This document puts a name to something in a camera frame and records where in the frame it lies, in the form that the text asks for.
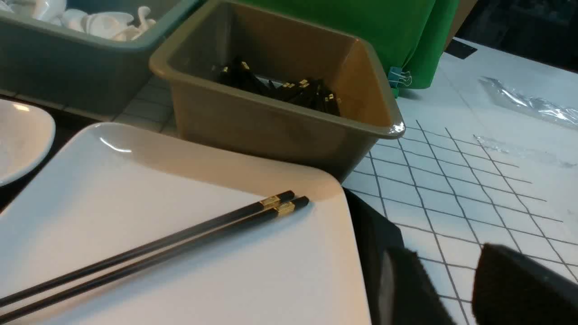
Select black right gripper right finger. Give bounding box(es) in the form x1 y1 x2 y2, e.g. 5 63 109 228
471 243 578 325

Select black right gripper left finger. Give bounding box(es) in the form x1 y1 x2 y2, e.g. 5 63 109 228
378 247 454 325

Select pile of black chopsticks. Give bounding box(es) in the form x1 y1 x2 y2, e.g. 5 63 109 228
218 56 341 116

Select pile of white spoons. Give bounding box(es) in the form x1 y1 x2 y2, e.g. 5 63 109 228
1 0 157 42

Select clear plastic wrap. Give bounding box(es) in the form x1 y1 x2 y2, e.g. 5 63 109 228
479 76 578 131

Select metal binder clip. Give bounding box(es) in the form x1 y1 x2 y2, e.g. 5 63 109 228
387 66 413 89

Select brown plastic bin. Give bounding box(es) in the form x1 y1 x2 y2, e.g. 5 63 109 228
149 0 406 181

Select green cloth backdrop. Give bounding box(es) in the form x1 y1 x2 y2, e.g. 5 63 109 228
248 0 459 90

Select teal plastic bin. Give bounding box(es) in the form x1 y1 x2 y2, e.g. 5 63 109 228
0 0 201 114

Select small white dish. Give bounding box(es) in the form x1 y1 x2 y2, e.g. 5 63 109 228
0 99 56 186

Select large white square plate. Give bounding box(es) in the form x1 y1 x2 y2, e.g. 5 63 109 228
0 122 372 325

